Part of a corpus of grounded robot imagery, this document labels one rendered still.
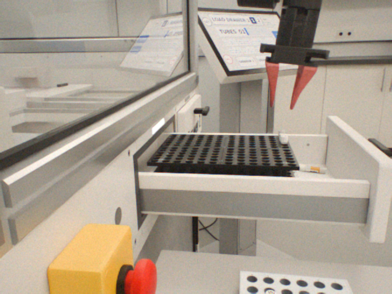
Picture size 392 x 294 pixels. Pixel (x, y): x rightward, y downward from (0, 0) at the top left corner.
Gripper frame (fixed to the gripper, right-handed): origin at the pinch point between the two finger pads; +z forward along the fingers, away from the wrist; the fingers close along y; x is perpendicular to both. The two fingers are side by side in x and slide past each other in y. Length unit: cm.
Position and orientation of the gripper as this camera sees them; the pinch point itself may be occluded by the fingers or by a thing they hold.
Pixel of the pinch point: (282, 102)
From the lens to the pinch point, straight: 62.3
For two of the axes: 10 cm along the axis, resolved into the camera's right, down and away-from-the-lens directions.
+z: -1.0, 9.4, 3.3
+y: -9.8, -1.5, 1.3
